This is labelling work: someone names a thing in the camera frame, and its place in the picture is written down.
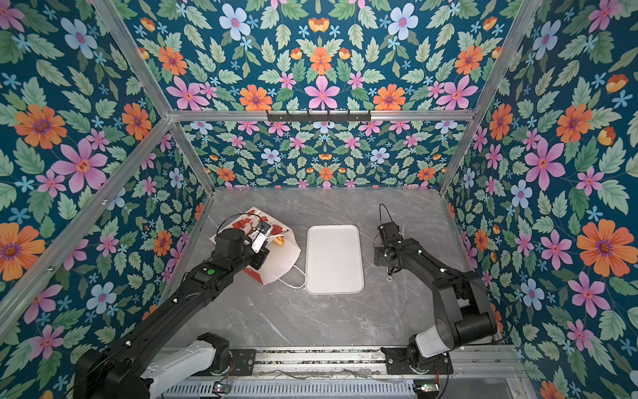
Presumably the yellow ring bread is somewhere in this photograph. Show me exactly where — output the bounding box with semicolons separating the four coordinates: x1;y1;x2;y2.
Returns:
272;236;285;247

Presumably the red white paper bag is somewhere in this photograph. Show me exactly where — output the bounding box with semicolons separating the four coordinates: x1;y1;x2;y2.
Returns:
210;207;307;289

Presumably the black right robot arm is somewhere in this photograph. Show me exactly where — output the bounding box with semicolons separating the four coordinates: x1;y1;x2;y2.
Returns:
374;222;498;372

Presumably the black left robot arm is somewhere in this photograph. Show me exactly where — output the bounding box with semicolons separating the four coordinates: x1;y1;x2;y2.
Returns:
71;229;269;398

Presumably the white rectangular tray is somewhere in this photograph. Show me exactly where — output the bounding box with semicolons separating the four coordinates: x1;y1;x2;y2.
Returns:
305;224;365;295

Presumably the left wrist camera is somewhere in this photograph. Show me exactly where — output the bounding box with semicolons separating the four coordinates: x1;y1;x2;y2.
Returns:
250;221;272;253

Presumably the white bag handle cord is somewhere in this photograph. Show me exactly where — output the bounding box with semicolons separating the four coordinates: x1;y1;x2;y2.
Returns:
273;263;308;290

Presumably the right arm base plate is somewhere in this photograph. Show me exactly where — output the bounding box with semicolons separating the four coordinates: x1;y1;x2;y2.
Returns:
380;346;454;376

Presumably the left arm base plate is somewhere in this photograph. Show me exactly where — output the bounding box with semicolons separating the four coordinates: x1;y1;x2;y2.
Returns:
196;349;257;377

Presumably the white perforated cable duct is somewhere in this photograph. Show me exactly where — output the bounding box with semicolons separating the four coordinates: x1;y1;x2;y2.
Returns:
160;380;416;398

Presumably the black hook rail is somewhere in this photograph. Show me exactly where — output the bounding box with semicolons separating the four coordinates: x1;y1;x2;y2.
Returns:
266;111;372;123

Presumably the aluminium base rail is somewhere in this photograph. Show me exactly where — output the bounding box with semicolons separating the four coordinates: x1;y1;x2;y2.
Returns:
236;345;527;378

